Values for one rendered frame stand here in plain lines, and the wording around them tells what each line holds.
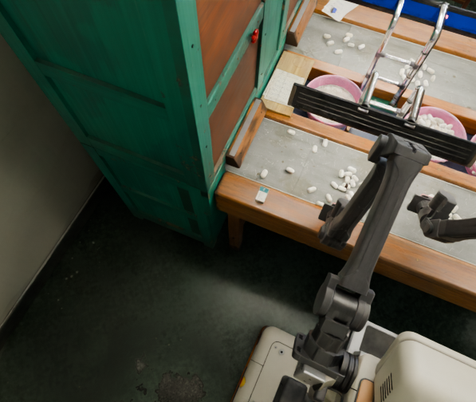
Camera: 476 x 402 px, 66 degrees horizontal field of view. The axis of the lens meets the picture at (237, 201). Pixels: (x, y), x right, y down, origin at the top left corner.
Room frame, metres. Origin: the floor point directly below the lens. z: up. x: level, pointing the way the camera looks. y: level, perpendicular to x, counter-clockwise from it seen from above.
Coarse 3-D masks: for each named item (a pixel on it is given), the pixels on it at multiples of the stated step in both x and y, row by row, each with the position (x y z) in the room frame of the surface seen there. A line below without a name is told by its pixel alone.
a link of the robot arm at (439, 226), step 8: (440, 224) 0.37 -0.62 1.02; (448, 224) 0.36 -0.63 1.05; (456, 224) 0.36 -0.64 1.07; (464, 224) 0.35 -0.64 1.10; (472, 224) 0.34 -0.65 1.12; (432, 232) 0.36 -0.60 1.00; (440, 232) 0.35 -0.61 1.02; (448, 232) 0.34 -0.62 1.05; (456, 232) 0.33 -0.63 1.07; (464, 232) 0.32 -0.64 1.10; (472, 232) 0.32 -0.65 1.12; (440, 240) 0.34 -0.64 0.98; (448, 240) 0.33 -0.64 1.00; (456, 240) 0.32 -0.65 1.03
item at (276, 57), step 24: (120, 168) 0.72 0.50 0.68; (144, 168) 0.64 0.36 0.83; (120, 192) 0.74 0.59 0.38; (144, 192) 0.69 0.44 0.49; (168, 192) 0.64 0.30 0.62; (192, 192) 0.57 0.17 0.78; (144, 216) 0.71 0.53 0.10; (168, 216) 0.66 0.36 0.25; (192, 216) 0.59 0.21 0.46; (216, 216) 0.63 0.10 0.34; (216, 240) 0.60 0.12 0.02
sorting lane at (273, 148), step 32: (288, 128) 0.89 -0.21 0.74; (256, 160) 0.74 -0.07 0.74; (288, 160) 0.74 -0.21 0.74; (320, 160) 0.74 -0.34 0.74; (352, 160) 0.74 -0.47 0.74; (288, 192) 0.59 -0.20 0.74; (320, 192) 0.60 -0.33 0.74; (416, 192) 0.61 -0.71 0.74; (448, 192) 0.61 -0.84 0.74; (416, 224) 0.47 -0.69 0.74
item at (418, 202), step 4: (416, 196) 0.52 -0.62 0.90; (420, 196) 0.51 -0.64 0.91; (412, 200) 0.51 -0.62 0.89; (416, 200) 0.51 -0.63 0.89; (420, 200) 0.50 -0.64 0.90; (424, 200) 0.50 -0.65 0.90; (428, 200) 0.50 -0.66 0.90; (408, 204) 0.50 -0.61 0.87; (412, 204) 0.50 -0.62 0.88; (416, 204) 0.49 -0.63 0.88; (420, 204) 0.48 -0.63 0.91; (424, 204) 0.48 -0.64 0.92; (408, 208) 0.49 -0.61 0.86; (412, 208) 0.49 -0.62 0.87; (416, 208) 0.48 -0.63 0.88; (420, 208) 0.47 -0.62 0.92; (416, 212) 0.47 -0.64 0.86
